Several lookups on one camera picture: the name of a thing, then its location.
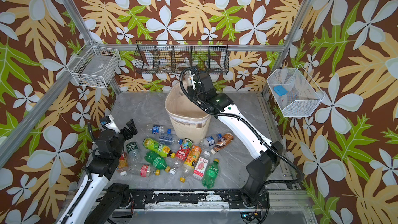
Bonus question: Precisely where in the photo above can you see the clear Pepsi bottle blue label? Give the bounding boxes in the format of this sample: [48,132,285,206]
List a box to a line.
[146,123,174,134]

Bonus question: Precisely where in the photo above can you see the red gold label bottle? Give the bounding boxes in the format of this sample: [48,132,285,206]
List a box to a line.
[117,152,130,176]

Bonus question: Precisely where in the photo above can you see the lime green label tea bottle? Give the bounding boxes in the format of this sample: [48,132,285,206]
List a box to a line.
[143,138,176,159]

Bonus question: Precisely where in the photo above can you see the brown label bottle orange cap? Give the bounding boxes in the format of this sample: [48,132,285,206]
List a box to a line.
[210,132,234,155]

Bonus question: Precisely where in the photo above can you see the pink white label bottle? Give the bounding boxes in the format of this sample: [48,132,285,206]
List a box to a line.
[193,151,211,180]

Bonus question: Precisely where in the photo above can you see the green plastic bottle green cap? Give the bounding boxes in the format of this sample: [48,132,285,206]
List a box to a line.
[202,159,219,189]

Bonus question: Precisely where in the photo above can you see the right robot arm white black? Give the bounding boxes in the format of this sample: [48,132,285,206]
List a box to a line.
[179,66,304,207]

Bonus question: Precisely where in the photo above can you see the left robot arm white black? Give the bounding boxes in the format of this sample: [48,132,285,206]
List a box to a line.
[58,116,138,224]

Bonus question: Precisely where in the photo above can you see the cream slatted plastic bin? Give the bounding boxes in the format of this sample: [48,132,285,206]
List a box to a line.
[165,83,211,144]

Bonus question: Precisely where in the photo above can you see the soda water bottle blue cap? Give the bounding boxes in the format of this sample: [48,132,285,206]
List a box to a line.
[158,133,183,146]

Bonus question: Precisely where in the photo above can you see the clear bottle red label yellow cap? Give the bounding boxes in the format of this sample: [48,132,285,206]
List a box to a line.
[129,163,161,177]

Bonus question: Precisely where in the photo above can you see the green bottle yellow cap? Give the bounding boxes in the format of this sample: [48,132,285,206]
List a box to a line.
[145,151,176,175]

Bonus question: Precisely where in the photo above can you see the clear bottle blue label right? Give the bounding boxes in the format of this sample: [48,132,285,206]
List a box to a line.
[199,133,222,149]

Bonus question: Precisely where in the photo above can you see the orange label juice bottle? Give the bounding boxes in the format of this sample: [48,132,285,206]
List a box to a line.
[179,145,202,183]

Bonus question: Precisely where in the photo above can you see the blue item in right basket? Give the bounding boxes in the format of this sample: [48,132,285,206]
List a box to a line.
[273,85,288,96]

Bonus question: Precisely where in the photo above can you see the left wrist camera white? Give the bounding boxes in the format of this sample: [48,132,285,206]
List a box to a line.
[100,115,120,134]

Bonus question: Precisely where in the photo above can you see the black wire wall basket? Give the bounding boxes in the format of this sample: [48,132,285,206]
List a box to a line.
[132,40,230,74]

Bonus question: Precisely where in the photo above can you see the white wire basket left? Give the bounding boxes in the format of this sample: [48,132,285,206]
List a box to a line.
[67,41,121,88]

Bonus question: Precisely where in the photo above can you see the white wire basket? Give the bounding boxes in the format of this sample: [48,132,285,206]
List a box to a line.
[267,65,326,118]
[67,41,121,88]

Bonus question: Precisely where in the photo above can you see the aluminium frame rail left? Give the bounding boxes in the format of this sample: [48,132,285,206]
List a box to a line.
[1,71,73,168]

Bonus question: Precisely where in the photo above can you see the aluminium frame rail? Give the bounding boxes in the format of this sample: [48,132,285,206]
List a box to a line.
[1,71,73,168]
[95,44,286,52]

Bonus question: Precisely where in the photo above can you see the aluminium frame rail back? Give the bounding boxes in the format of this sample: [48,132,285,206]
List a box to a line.
[95,44,286,52]

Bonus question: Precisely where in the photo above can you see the white wire basket right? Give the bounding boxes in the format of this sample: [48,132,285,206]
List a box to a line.
[267,65,326,118]

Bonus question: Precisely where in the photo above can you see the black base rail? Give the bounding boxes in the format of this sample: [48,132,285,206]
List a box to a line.
[119,189,270,212]

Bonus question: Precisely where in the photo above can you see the aluminium frame post back left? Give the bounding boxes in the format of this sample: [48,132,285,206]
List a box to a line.
[46,0,122,95]

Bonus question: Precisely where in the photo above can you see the aluminium frame post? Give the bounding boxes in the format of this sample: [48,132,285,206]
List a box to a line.
[46,0,122,95]
[261,0,321,97]

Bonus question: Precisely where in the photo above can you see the aluminium frame post back right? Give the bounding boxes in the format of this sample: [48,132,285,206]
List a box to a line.
[261,0,321,97]

